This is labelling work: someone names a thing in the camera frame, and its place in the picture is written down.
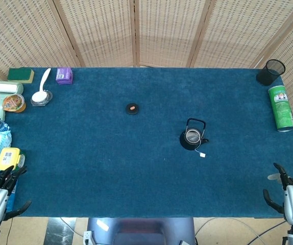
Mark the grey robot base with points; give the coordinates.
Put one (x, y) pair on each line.
(141, 231)

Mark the black teapot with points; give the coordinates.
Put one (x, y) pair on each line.
(187, 146)

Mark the black teapot lid orange knob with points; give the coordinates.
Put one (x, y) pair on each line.
(132, 111)

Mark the yellow lidded container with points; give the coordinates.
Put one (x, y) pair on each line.
(8, 158)

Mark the green chips can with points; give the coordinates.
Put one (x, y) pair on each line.
(281, 109)

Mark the orange snack cup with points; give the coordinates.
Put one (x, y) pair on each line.
(13, 103)

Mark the blue table cloth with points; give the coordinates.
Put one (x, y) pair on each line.
(85, 153)

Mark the light green lint roller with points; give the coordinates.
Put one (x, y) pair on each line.
(7, 88)

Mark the white plastic spoon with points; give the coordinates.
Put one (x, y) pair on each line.
(40, 95)

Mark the green and yellow sponge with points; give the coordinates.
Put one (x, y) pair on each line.
(19, 74)

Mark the black mesh pen holder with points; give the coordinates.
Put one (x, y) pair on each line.
(270, 72)

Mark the purple box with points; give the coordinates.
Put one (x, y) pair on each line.
(64, 76)

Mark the wicker folding screen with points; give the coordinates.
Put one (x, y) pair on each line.
(110, 30)

